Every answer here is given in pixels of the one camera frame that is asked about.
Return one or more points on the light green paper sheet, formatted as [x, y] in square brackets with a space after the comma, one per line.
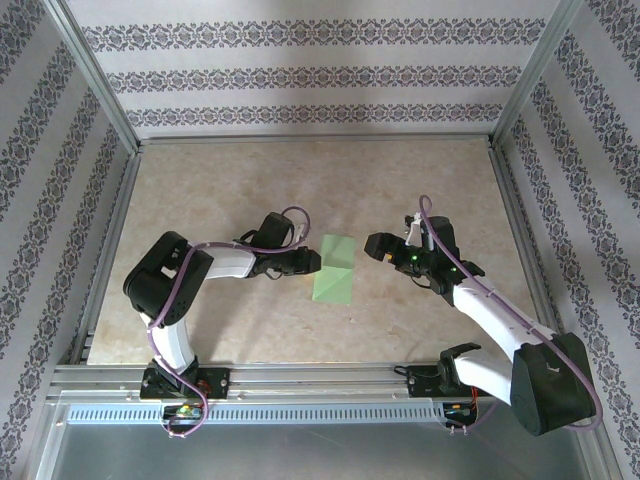
[335, 280]

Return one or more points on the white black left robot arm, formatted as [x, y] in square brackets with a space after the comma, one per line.
[165, 280]

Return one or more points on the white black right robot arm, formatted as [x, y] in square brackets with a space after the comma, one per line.
[550, 385]

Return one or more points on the small circuit board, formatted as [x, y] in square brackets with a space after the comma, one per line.
[457, 411]
[185, 412]

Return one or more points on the grey metal floor panel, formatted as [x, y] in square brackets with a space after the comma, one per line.
[320, 455]

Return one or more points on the white left camera mount bracket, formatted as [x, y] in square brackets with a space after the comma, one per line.
[300, 234]

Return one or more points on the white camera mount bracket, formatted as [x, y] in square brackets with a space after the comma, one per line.
[414, 232]
[300, 234]

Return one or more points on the white right camera mount bracket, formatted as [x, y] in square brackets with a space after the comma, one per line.
[414, 232]

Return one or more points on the aluminium right side rail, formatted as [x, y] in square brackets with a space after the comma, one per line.
[512, 200]

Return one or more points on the long aluminium frame rail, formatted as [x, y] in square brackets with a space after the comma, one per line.
[320, 375]

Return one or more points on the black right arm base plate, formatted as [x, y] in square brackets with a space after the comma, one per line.
[425, 382]

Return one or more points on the aluminium rail under wallpaper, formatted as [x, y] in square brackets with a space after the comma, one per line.
[320, 139]

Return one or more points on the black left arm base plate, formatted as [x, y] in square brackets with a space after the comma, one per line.
[220, 382]

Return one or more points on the aluminium left side rail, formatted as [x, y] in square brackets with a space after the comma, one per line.
[110, 250]

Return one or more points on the aluminium right frame post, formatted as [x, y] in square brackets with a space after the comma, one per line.
[535, 75]

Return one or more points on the aluminium frame post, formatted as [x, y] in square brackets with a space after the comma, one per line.
[98, 85]
[535, 75]

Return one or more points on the aluminium left frame post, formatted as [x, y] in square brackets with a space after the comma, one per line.
[98, 85]

